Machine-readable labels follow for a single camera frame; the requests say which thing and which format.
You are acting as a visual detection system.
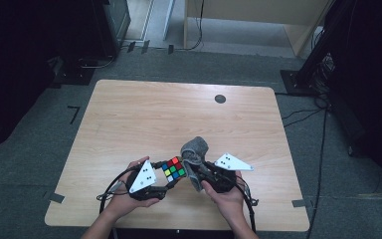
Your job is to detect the dark curtain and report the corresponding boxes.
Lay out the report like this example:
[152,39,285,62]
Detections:
[0,0,96,158]
[324,0,382,200]

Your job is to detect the right hand-held gripper cable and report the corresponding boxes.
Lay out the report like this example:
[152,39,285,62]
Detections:
[234,174,261,234]

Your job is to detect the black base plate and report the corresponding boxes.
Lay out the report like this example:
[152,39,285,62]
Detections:
[49,56,96,88]

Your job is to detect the grey cloth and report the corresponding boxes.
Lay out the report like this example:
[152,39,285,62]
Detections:
[179,135,210,194]

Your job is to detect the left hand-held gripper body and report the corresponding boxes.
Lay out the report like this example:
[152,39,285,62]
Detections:
[124,159,171,202]

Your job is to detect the cable bundle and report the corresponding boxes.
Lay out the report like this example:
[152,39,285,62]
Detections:
[309,52,333,111]

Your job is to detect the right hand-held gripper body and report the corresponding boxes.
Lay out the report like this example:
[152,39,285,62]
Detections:
[198,151,255,194]

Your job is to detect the white post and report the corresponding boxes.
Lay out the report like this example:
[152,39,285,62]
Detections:
[161,0,177,42]

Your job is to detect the black cabinet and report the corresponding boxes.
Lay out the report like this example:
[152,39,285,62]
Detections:
[91,0,132,59]

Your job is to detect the black hanging cable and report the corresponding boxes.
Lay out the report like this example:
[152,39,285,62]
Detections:
[175,0,206,52]

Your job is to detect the multicoloured puzzle cube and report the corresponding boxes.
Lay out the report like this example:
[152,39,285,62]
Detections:
[160,155,188,184]

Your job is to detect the left hand-held gripper cable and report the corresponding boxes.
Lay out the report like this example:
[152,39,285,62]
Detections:
[95,166,137,215]

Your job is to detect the person's left hand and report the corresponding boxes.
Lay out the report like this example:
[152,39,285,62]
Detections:
[103,155,162,221]

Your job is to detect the black looped floor cable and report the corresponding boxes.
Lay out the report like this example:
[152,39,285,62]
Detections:
[77,54,116,70]

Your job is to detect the long black floor cable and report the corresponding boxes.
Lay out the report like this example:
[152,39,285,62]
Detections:
[306,108,329,233]

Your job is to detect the black angled floor tape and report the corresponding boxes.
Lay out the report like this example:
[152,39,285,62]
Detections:
[67,105,81,125]

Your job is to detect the grey floor tape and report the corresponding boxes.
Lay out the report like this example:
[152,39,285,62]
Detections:
[290,198,308,209]
[48,191,66,204]

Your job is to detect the light wooden desk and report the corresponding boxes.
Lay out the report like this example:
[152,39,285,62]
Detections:
[183,0,333,58]

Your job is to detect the black metal stand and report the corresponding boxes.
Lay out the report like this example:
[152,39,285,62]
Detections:
[280,0,357,98]

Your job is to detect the person's right hand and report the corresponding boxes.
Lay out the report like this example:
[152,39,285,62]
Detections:
[201,170,247,227]

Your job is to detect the hand-held gripper cable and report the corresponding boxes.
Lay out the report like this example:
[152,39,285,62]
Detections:
[234,174,261,234]
[95,166,137,215]

